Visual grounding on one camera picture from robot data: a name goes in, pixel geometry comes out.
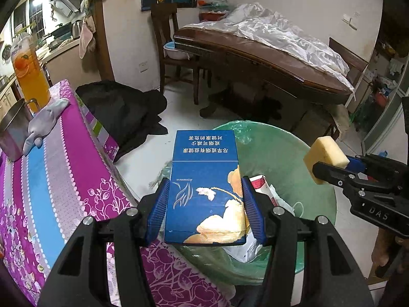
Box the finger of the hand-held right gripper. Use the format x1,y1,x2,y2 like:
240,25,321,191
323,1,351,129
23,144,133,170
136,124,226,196
347,153,401,175
311,161,364,196

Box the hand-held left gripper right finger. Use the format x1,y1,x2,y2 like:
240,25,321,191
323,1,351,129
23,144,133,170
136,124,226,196
241,176,374,307

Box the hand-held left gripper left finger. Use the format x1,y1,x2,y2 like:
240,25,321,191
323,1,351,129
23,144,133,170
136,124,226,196
38,177,170,307

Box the yellow sponge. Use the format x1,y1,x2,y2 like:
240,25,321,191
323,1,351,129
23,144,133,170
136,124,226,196
303,136,350,185

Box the red and white box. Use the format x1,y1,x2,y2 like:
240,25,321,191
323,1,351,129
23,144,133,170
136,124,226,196
249,175,278,206

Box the white snack wrapper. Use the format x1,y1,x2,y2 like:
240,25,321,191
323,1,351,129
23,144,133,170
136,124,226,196
228,227,272,263

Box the green trash bin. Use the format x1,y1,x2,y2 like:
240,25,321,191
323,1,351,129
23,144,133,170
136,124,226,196
161,120,337,287

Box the blue cigarette box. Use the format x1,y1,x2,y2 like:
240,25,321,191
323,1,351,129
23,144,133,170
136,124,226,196
164,130,250,247

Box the person's right hand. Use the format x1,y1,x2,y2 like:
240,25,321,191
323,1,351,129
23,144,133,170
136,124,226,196
372,230,402,278

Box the white face mask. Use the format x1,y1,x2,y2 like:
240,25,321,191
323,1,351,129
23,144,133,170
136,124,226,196
269,184,304,218

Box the purple floral tablecloth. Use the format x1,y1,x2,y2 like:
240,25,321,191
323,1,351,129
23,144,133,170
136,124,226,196
0,79,237,307

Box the black cloth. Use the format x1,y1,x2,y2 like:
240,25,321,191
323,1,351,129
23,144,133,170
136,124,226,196
76,81,168,162

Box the brown wooden table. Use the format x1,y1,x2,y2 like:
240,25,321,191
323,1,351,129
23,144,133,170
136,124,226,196
173,24,357,119

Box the white plastic sheet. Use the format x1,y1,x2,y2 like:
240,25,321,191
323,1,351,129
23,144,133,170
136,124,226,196
220,3,355,93

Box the blue basin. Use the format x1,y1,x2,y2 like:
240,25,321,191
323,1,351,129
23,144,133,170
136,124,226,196
163,41,192,61

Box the metal pot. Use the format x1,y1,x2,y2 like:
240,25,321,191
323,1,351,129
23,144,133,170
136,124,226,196
0,97,40,162

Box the orange juice bottle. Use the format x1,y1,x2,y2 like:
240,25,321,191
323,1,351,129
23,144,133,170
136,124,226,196
9,32,52,114

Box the pink towel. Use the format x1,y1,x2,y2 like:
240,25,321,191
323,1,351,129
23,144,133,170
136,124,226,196
79,17,96,59

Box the kitchen counter cabinets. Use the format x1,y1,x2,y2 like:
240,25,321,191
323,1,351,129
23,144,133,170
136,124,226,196
0,35,81,103

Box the red basin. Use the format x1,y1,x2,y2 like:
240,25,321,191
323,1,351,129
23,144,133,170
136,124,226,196
198,11,226,24

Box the black wok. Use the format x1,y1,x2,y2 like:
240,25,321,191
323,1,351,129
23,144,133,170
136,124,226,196
48,24,73,38

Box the range hood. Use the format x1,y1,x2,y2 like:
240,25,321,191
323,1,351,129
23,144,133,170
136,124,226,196
49,0,80,17

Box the kitchen window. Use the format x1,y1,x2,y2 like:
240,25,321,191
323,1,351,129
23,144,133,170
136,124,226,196
13,0,45,42

